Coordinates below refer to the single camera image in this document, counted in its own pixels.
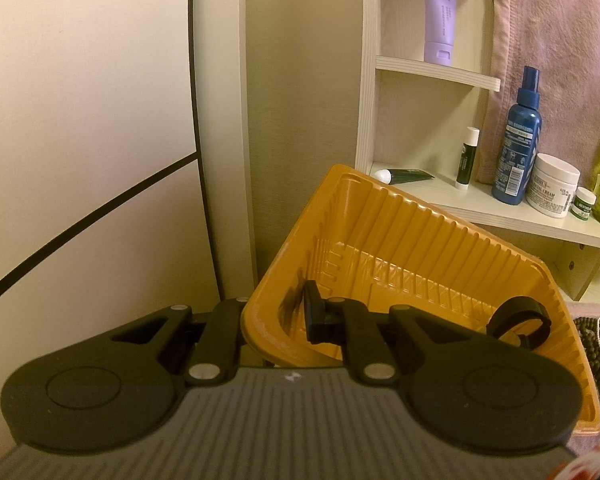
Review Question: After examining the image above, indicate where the black band loop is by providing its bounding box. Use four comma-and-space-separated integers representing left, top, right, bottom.
485, 297, 554, 351

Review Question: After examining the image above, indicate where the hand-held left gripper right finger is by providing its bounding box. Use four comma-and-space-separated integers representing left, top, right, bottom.
303, 280, 482, 382

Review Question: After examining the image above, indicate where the purple cosmetic tube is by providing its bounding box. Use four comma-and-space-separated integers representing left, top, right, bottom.
422, 0, 460, 66

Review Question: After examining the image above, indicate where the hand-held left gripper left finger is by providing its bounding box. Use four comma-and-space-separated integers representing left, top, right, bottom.
111, 297, 251, 387

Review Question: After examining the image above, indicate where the black cable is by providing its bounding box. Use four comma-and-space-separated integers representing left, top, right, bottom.
0, 154, 200, 314

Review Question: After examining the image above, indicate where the blue spray bottle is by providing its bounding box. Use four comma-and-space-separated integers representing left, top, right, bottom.
491, 66, 543, 206

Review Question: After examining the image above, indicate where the white green lip balm stick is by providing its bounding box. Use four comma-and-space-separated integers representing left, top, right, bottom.
456, 127, 481, 191

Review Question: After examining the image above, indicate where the large white cream jar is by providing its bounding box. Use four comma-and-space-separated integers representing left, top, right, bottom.
525, 152, 581, 219

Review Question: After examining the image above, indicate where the dark green tube white cap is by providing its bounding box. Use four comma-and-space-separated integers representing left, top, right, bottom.
373, 168, 436, 184

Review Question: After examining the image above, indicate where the yellow plastic tray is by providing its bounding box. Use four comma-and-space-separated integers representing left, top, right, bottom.
240, 163, 600, 436

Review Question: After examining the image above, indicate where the pink towel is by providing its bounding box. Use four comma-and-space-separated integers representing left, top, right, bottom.
472, 0, 600, 196

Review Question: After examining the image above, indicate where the small white green-label jar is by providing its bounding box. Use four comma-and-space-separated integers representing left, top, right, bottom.
570, 186, 596, 221

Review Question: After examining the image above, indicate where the red white packet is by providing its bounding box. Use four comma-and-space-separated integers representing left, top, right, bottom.
562, 452, 600, 480

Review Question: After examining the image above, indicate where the white wooden shelf unit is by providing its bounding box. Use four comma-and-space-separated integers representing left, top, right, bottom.
355, 0, 600, 302

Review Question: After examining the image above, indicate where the black-edged white panel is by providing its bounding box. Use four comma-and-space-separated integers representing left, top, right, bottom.
186, 0, 261, 306

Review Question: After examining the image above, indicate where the dark bead necklace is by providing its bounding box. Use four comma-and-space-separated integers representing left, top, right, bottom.
573, 312, 600, 387

